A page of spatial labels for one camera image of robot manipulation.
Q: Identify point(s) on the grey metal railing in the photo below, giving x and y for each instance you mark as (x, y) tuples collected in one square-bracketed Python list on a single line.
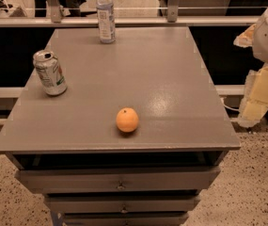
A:
[(21, 13)]

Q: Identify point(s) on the top grey drawer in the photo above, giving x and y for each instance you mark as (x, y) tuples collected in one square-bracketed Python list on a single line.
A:
[(116, 180)]

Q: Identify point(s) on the grey drawer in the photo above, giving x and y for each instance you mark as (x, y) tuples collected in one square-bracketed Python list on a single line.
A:
[(122, 204), (130, 219), (116, 180)]

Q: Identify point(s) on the clear plastic water bottle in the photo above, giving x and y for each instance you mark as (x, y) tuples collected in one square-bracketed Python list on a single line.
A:
[(106, 20)]

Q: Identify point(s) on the orange fruit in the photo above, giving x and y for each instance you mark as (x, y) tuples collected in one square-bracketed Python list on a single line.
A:
[(127, 120)]

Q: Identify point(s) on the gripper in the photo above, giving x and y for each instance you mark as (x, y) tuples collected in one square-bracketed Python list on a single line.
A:
[(254, 104)]

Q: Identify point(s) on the bottom grey drawer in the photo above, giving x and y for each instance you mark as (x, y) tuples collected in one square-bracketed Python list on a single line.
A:
[(130, 219)]

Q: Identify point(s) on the middle grey drawer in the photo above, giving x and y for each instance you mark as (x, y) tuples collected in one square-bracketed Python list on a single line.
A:
[(122, 204)]

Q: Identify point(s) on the grey drawer cabinet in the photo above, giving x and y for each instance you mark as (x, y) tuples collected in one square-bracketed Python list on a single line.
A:
[(156, 71)]

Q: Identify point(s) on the silver green soda can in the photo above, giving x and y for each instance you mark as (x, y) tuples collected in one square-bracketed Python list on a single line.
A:
[(50, 73)]

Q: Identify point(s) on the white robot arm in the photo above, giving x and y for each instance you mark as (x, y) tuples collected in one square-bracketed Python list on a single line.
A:
[(256, 37)]

